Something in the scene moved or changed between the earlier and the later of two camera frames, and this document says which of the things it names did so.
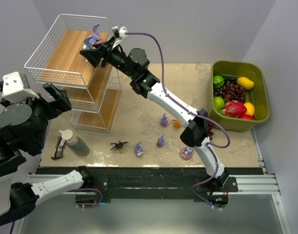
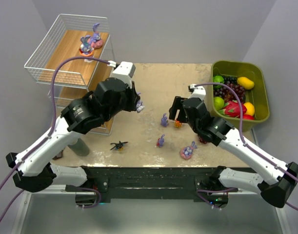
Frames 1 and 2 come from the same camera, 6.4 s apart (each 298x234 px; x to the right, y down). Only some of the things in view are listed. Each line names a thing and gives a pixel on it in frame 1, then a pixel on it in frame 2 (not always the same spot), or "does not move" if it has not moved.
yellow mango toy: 245,82 does not move
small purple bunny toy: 138,149 to 140,106
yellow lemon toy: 250,108 does not move
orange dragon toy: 177,123 does not move
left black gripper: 60,103 to 134,98
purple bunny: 96,36 does not move
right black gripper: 104,55 to 179,107
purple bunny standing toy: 164,122 does not move
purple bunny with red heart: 160,141 does not move
